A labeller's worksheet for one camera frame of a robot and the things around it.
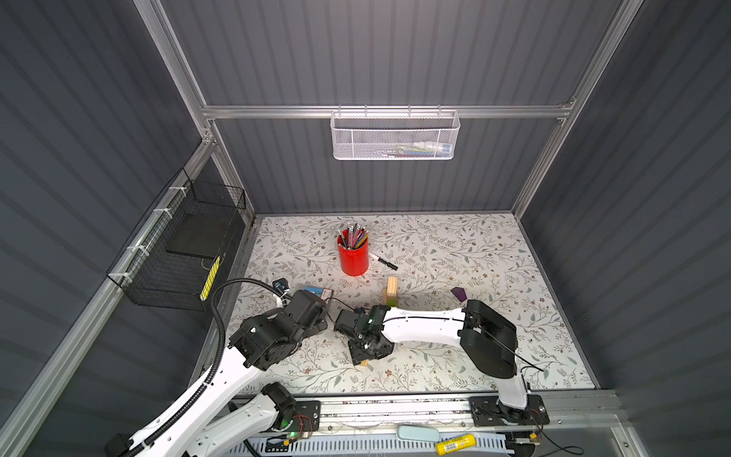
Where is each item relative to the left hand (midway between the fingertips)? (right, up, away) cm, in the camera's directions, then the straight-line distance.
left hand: (306, 318), depth 72 cm
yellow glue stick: (+37, -29, -4) cm, 48 cm away
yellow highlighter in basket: (-22, +8, -7) cm, 24 cm away
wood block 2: (+24, 0, +18) cm, 29 cm away
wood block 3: (+15, -13, +2) cm, 20 cm away
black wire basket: (-35, +15, +1) cm, 38 cm away
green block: (+23, +2, +16) cm, 28 cm away
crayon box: (0, +2, +24) cm, 24 cm away
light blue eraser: (+28, -27, -4) cm, 39 cm away
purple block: (+47, +2, +25) cm, 53 cm away
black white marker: (+22, +12, +33) cm, 41 cm away
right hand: (+15, -15, +11) cm, 24 cm away
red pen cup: (+11, +13, +23) cm, 28 cm away
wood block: (+23, +6, +15) cm, 28 cm away
